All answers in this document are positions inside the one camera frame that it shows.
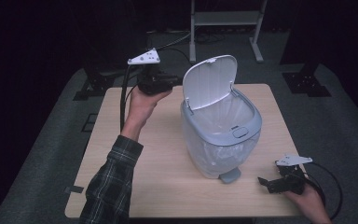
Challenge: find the clear plastic bin liner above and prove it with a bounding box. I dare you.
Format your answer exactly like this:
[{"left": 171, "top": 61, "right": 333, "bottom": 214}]
[{"left": 183, "top": 98, "right": 262, "bottom": 180}]

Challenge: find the person's right hand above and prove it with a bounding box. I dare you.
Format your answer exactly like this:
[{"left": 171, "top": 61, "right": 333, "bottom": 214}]
[{"left": 282, "top": 184, "right": 333, "bottom": 224}]

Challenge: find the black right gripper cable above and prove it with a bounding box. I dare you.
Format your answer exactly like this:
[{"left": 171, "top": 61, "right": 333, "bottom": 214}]
[{"left": 304, "top": 161, "right": 344, "bottom": 221}]

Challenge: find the person's left hand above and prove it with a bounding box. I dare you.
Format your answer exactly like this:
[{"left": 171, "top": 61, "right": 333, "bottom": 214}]
[{"left": 123, "top": 86, "right": 173, "bottom": 127}]

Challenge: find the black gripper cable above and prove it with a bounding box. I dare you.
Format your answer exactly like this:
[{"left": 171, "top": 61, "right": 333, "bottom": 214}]
[
  {"left": 119, "top": 63, "right": 138, "bottom": 132},
  {"left": 304, "top": 161, "right": 344, "bottom": 221}
]

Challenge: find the white floor cable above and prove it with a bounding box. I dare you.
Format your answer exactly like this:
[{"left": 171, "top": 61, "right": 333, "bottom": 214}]
[{"left": 145, "top": 29, "right": 194, "bottom": 52}]

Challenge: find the black stand base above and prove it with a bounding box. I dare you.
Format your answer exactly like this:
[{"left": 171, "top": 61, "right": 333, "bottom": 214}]
[
  {"left": 73, "top": 67, "right": 117, "bottom": 102},
  {"left": 280, "top": 0, "right": 333, "bottom": 98}
]

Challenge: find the grey white pedal trash bin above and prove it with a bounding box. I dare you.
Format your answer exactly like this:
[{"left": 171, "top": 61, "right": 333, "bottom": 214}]
[{"left": 180, "top": 54, "right": 263, "bottom": 185}]

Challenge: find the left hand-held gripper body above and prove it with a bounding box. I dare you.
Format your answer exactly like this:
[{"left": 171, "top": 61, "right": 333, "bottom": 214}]
[{"left": 127, "top": 47, "right": 171, "bottom": 96}]

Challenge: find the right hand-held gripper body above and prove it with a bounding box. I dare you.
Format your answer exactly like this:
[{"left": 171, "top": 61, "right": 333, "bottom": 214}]
[{"left": 274, "top": 154, "right": 313, "bottom": 196}]

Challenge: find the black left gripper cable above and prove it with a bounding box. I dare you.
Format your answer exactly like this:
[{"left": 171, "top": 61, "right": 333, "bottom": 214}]
[{"left": 119, "top": 63, "right": 138, "bottom": 132}]

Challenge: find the grey tape strip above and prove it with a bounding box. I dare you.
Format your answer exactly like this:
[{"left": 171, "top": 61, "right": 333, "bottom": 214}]
[{"left": 63, "top": 185, "right": 85, "bottom": 194}]

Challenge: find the white metal stand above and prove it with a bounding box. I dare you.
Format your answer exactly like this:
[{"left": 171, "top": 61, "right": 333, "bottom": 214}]
[{"left": 188, "top": 0, "right": 269, "bottom": 64}]

